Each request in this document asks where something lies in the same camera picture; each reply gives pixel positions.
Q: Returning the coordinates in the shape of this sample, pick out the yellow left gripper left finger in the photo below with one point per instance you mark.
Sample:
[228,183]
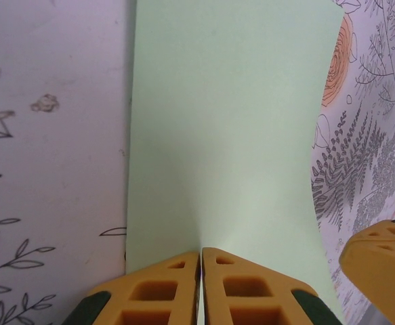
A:
[156,291]

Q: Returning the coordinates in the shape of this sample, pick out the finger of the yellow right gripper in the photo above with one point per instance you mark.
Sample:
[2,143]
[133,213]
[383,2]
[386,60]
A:
[387,271]

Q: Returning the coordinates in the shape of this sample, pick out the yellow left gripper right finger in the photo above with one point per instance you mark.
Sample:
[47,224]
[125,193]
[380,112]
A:
[251,291]

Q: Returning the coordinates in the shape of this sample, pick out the light green paper sheet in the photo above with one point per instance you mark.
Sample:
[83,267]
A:
[217,135]

